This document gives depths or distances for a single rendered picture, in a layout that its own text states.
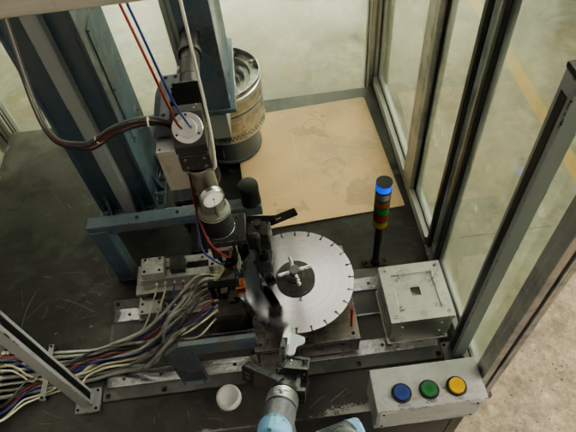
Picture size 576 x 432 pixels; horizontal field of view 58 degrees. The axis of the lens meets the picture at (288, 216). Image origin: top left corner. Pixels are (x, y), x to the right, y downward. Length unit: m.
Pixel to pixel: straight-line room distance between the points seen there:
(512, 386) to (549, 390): 0.15
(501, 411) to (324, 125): 1.37
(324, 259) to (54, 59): 0.90
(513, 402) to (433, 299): 1.01
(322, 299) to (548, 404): 1.31
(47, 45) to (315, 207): 0.98
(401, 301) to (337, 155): 0.74
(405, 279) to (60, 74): 1.11
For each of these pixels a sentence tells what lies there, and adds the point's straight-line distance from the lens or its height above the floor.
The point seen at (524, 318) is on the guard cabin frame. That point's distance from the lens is 1.17.
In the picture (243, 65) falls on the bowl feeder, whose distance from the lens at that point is 1.97.
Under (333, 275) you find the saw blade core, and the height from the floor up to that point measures 0.95.
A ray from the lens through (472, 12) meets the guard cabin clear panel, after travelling 1.29.
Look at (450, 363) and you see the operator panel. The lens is 1.46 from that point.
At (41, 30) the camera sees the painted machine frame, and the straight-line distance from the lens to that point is 1.49.
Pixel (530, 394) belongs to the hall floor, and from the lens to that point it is 2.49.
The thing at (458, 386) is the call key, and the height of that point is 0.91.
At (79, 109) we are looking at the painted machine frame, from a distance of 1.63.
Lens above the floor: 2.23
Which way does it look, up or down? 53 degrees down
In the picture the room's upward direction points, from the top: 7 degrees counter-clockwise
